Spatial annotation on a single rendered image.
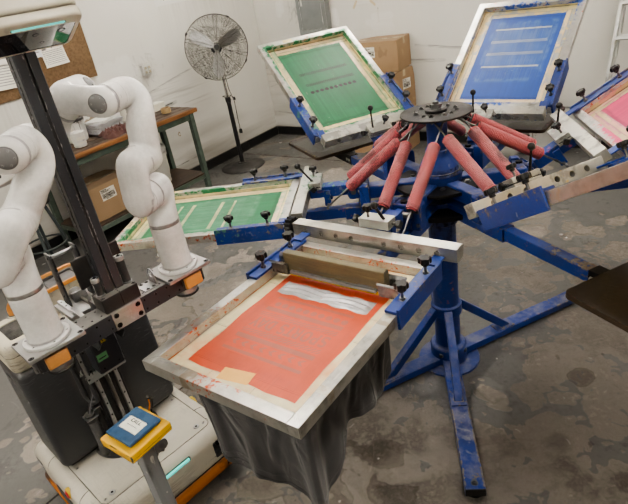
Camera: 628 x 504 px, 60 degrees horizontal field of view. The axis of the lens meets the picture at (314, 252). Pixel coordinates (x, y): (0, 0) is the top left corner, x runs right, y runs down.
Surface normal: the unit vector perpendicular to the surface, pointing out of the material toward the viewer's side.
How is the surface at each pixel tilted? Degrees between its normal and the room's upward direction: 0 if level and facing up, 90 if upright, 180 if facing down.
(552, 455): 0
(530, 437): 0
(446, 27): 90
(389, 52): 89
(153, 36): 90
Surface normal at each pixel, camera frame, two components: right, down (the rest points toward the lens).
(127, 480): -0.16, -0.87
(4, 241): 0.20, 0.39
